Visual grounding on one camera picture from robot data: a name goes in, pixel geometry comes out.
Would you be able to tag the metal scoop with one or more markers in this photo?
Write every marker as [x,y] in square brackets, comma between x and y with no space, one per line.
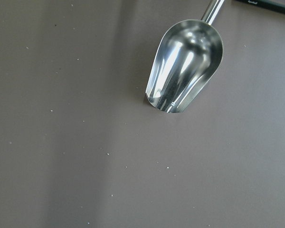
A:
[187,57]

